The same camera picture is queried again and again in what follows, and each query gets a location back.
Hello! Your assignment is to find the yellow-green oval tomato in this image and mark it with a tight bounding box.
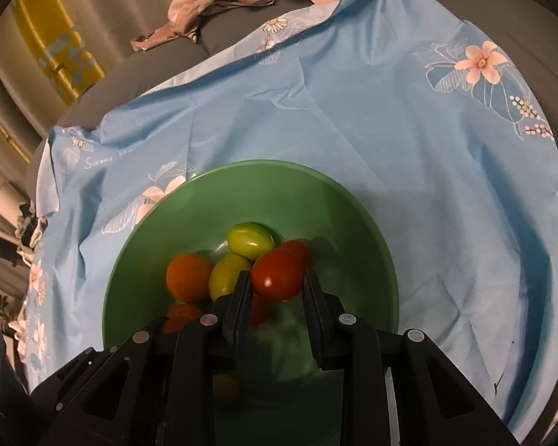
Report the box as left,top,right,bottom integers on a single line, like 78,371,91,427
208,254,252,302

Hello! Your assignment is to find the light blue floral cloth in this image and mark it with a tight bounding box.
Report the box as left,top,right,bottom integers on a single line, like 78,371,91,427
26,0,558,439

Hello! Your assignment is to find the yellow patterned curtain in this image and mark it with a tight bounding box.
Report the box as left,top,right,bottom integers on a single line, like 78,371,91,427
0,0,105,164

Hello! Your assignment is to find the red cherry tomato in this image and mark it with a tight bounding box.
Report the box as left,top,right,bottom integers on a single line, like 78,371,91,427
280,240,314,270
251,249,304,303
249,292,273,327

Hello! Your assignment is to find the green bowl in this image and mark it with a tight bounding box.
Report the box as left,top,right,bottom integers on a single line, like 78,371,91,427
102,160,399,445

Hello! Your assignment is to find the green oval tomato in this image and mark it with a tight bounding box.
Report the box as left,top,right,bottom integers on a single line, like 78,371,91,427
227,223,275,262

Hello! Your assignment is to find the white lamp on stand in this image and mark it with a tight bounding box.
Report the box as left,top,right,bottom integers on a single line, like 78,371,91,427
0,181,45,267

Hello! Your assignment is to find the grey sofa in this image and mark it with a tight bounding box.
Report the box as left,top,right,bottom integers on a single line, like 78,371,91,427
30,0,558,213

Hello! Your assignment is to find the large orange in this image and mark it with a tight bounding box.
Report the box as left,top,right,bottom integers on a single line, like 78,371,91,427
166,253,212,303

